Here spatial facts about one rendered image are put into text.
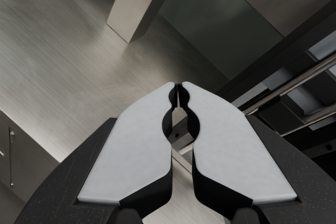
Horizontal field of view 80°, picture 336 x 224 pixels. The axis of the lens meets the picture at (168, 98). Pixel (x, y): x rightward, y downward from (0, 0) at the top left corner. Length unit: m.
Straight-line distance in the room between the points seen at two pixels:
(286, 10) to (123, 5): 0.47
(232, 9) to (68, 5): 0.50
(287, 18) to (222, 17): 0.20
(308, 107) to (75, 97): 0.42
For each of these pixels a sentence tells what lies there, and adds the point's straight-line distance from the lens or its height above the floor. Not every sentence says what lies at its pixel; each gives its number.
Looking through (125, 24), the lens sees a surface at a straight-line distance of 0.61.
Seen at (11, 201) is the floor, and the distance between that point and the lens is 1.30.
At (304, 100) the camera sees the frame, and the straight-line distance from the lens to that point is 0.36.
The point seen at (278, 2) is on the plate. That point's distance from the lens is 0.74.
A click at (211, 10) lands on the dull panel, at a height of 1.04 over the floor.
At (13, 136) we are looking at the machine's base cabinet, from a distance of 0.59.
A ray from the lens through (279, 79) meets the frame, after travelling 0.34.
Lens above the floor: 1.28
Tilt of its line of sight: 42 degrees down
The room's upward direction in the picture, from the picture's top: 45 degrees clockwise
